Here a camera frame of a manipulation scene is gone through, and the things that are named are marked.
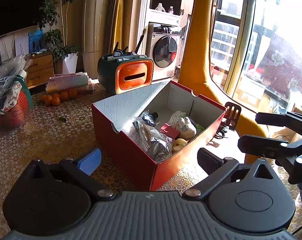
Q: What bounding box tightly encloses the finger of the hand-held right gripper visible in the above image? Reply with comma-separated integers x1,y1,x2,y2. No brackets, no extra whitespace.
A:
255,111,302,136
238,134,302,167

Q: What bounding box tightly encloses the white washing machine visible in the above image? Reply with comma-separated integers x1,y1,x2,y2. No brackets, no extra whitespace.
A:
145,22,181,82

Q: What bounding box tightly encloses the blue picture box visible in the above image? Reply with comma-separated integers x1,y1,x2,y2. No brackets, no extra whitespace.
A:
28,29,44,53

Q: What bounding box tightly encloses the pink binder clip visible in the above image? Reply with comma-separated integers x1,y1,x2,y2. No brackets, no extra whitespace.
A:
160,123,180,138

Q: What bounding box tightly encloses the tall potted plant white pot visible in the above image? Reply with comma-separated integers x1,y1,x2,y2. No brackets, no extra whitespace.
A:
37,0,81,74

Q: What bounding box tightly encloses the silver foil snack packet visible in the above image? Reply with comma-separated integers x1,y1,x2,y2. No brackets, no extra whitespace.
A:
137,115,173,163

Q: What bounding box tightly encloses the yellow and grey curtain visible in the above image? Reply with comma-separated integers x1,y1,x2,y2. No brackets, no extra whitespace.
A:
108,0,151,55

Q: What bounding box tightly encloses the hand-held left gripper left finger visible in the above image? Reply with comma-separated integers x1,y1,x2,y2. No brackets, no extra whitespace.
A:
23,148,116,202

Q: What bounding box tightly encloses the clear plastic bag of fruit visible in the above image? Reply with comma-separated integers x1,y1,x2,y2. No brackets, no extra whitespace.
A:
0,55,33,128

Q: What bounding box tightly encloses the yellow giraffe figure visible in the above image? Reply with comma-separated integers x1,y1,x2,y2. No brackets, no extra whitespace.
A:
171,0,273,164

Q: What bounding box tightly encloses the white flat panel device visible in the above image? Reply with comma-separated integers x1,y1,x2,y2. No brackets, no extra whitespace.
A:
15,35,29,57

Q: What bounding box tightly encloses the dark crinkly packet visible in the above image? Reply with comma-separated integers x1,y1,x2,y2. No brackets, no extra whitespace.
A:
133,110,156,130

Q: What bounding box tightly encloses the beige figurine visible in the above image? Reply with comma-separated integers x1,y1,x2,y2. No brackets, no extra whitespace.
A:
171,138,189,155

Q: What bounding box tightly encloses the floral patterned desktop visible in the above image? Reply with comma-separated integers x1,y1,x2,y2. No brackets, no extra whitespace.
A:
0,80,302,230

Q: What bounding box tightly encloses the cream standing air conditioner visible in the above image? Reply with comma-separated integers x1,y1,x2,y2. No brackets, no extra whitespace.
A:
82,0,113,80

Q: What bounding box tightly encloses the large glass window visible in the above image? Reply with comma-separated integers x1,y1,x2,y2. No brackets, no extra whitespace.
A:
211,0,302,120

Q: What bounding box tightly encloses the black flat television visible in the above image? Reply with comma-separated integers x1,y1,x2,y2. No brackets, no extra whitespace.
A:
0,0,48,40

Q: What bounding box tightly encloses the wooden television cabinet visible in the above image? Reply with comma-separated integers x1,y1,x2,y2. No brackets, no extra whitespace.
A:
23,51,55,88

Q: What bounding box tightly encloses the red cardboard box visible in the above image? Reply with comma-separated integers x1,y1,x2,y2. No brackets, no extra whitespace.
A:
91,80,228,192

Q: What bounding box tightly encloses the white plush toy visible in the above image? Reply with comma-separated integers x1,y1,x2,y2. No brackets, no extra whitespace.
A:
177,116,197,138

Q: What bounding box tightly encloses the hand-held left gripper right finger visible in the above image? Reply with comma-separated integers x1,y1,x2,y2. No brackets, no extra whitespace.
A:
182,147,281,200

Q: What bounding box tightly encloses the stack of colourful folders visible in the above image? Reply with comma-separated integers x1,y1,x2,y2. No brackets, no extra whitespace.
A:
46,72,95,95

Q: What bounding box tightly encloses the green and orange organizer box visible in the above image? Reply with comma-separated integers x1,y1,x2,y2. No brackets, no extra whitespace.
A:
97,52,154,95

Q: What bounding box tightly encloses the row of orange tangerines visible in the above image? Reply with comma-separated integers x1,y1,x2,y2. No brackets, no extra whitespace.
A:
39,89,78,106

